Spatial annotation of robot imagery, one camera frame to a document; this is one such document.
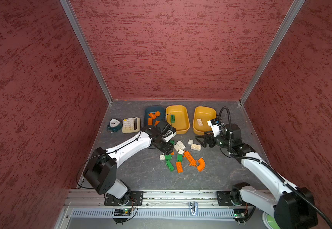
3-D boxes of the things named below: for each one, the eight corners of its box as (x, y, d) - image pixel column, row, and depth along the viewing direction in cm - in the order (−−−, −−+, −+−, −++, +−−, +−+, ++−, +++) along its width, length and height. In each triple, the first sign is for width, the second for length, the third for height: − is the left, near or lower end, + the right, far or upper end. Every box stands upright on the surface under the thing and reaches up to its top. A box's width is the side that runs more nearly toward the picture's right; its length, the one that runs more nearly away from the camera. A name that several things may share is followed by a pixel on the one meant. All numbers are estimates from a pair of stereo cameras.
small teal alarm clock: (107, 133, 101) (105, 130, 98) (111, 122, 108) (109, 118, 105) (119, 133, 101) (118, 130, 98) (123, 122, 108) (121, 118, 105)
